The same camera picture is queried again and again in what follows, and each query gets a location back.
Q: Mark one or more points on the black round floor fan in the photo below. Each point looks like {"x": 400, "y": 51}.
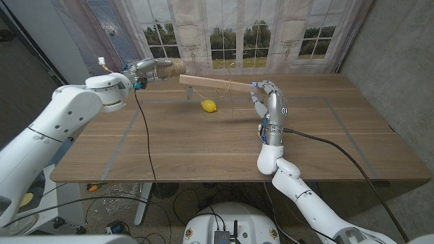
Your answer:
{"x": 165, "y": 190}

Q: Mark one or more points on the jute thread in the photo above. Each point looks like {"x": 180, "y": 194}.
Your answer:
{"x": 229, "y": 84}

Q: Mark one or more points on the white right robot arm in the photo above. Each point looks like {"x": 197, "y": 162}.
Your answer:
{"x": 305, "y": 200}

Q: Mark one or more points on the grey electronics box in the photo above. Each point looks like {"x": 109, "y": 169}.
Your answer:
{"x": 221, "y": 237}

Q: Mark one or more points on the jute twine spool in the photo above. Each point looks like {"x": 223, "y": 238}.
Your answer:
{"x": 174, "y": 69}

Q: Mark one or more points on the yellow toy lemon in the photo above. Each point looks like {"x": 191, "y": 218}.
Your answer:
{"x": 208, "y": 105}

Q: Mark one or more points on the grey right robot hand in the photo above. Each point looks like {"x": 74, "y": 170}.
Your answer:
{"x": 276, "y": 106}

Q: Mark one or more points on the white table leg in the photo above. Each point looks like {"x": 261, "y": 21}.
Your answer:
{"x": 144, "y": 203}

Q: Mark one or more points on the black yellow foot pedal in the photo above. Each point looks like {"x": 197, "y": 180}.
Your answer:
{"x": 37, "y": 184}

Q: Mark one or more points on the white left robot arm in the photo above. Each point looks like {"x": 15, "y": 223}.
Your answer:
{"x": 61, "y": 118}

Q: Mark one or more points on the printed window backdrop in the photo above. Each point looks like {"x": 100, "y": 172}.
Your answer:
{"x": 271, "y": 20}

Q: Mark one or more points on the blue floor adapter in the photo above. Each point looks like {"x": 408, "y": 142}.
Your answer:
{"x": 116, "y": 227}

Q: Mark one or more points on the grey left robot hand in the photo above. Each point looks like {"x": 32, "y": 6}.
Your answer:
{"x": 146, "y": 67}

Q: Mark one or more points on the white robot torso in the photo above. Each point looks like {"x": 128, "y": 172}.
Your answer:
{"x": 234, "y": 213}

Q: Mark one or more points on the small orange floor tool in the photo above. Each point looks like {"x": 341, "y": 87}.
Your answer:
{"x": 94, "y": 187}

